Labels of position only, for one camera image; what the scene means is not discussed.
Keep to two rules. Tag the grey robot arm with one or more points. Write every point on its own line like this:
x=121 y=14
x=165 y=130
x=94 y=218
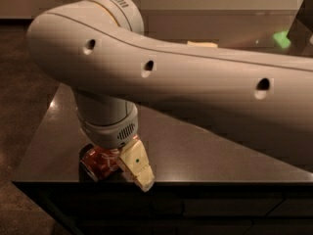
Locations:
x=97 y=47

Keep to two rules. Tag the yellow sponge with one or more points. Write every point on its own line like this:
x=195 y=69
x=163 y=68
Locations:
x=203 y=44

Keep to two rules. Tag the red coke can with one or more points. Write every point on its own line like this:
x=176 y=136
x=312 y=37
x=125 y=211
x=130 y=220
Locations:
x=100 y=163

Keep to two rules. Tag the black drawer handle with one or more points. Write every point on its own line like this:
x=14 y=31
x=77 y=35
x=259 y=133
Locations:
x=166 y=208

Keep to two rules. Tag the dark cabinet with drawers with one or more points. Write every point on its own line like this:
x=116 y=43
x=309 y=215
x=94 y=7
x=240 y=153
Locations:
x=123 y=209

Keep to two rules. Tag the dark box at right edge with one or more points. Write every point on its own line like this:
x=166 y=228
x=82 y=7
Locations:
x=301 y=31

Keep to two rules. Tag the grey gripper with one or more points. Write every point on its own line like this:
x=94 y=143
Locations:
x=109 y=135

